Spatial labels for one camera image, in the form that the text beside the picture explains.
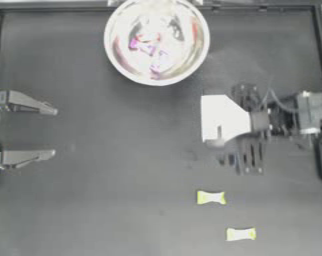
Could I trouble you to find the green candy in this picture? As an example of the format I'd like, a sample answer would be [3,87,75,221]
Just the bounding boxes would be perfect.
[196,190,228,206]
[226,227,258,242]

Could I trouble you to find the steel bowl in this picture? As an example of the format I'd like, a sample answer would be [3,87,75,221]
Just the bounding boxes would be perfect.
[103,0,212,87]

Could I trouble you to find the red candy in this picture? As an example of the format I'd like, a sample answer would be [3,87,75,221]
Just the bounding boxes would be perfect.
[135,31,163,43]

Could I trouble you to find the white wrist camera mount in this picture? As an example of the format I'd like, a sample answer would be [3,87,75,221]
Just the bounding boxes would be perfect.
[200,94,254,144]

